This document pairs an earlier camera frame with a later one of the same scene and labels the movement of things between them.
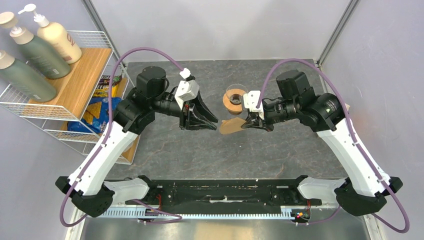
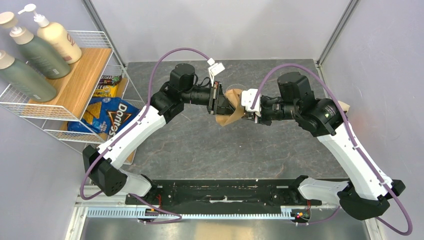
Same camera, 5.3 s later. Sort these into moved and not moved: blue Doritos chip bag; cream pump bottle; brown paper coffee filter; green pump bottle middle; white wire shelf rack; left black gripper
Moved: brown paper coffee filter; left black gripper
Not moved: blue Doritos chip bag; white wire shelf rack; cream pump bottle; green pump bottle middle
